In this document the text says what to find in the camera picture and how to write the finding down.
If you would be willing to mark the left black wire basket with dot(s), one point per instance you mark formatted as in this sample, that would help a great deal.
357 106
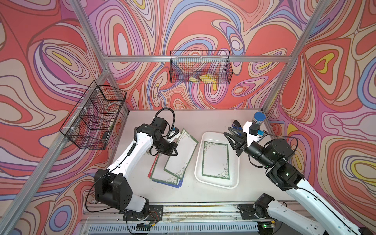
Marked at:
91 122

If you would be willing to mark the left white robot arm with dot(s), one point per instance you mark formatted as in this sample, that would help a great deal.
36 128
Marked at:
111 186

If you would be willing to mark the green bordered stationery sheet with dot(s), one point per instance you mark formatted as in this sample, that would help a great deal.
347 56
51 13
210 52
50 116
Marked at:
158 173

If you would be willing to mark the blue lidded pen tube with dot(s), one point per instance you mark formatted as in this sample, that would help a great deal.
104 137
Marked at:
258 118

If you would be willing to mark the back black wire basket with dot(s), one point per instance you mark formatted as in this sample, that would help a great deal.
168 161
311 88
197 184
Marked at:
189 70

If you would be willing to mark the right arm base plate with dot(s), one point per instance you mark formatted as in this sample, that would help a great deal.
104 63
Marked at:
251 211

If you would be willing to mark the blue stapler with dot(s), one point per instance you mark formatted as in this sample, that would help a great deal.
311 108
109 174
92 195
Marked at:
236 125

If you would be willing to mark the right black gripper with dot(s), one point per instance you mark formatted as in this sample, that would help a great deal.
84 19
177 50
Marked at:
241 144

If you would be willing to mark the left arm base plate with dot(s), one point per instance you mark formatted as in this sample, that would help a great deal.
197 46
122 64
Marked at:
153 213

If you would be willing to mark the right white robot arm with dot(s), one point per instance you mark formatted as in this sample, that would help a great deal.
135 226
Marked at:
273 157

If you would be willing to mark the yellow sticky note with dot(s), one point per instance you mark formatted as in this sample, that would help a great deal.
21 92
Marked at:
207 78

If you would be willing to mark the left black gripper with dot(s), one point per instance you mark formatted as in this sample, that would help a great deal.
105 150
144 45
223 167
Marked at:
173 145

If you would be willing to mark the black wire basket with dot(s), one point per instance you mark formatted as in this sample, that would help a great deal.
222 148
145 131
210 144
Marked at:
91 122
189 70

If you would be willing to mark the white plastic storage tray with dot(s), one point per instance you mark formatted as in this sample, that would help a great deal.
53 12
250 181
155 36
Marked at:
234 163

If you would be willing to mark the aluminium frame rail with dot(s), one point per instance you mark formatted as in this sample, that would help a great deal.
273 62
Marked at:
165 58

